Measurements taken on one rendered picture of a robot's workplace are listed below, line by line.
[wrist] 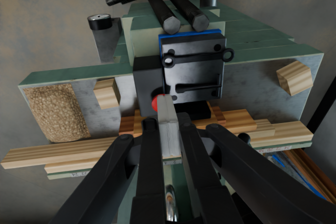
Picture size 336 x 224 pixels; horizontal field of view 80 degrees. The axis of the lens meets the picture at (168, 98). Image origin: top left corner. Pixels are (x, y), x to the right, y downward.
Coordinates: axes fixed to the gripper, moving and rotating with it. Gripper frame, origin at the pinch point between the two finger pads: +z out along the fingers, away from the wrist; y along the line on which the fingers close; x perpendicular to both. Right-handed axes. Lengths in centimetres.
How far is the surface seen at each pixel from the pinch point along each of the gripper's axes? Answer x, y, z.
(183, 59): 4.1, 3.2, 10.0
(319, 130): -82, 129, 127
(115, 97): -2.9, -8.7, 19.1
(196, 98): -2.3, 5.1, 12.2
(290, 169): -68, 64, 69
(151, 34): 7.5, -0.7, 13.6
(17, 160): -15.2, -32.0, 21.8
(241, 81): -3.4, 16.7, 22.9
